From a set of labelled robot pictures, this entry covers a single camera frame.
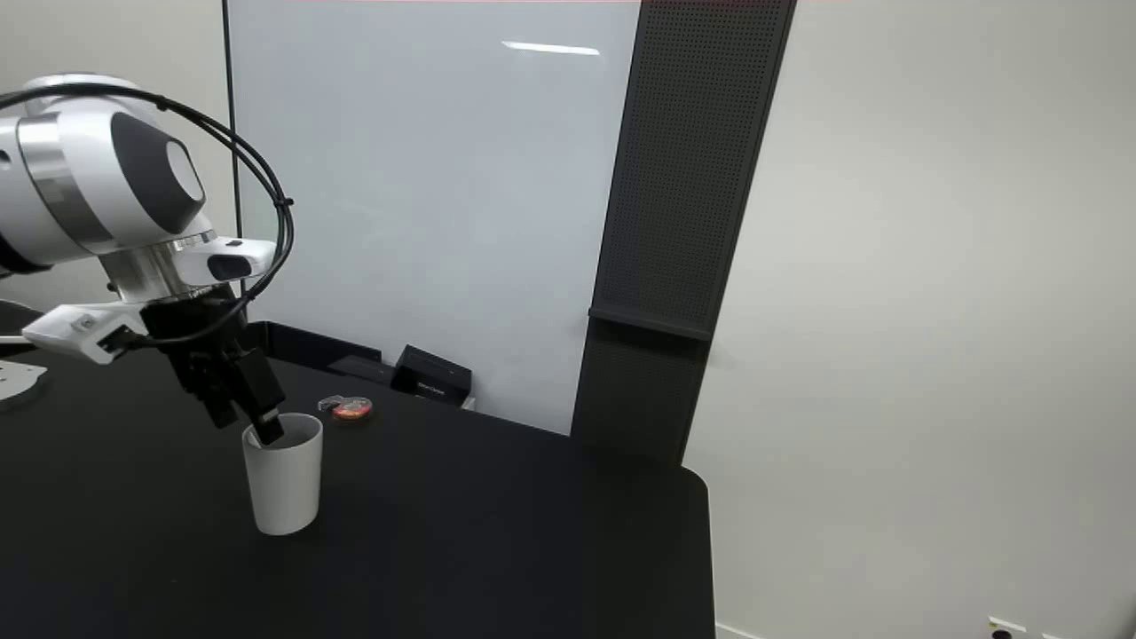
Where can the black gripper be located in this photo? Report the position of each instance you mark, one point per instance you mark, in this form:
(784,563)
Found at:
(214,359)

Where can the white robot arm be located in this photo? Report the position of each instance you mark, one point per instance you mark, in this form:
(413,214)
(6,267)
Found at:
(94,175)

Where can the white ceramic mug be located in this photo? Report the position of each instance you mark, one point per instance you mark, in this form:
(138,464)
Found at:
(286,476)

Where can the orange tape roll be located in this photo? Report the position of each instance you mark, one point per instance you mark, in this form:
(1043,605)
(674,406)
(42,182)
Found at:
(346,411)

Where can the small black box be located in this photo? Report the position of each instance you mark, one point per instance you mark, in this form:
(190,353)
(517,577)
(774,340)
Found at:
(432,373)

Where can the large whiteboard panel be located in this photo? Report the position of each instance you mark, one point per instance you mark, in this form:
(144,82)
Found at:
(448,170)

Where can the dark vertical pillar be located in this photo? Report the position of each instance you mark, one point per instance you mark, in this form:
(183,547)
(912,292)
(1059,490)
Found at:
(692,124)

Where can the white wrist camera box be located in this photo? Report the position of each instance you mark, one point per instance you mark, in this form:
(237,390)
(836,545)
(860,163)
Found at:
(94,331)

